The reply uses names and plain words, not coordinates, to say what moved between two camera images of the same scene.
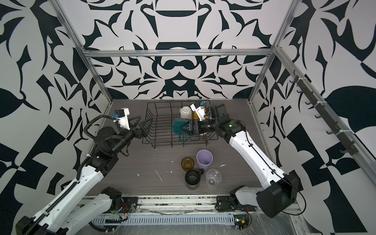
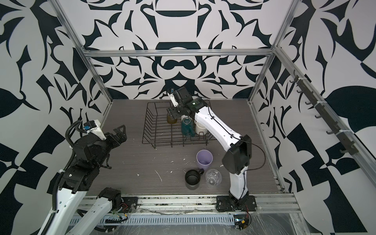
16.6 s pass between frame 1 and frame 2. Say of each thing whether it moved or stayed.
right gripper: moved
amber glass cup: moved
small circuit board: stayed
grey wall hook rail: stayed
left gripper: moved
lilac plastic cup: stayed
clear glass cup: stayed
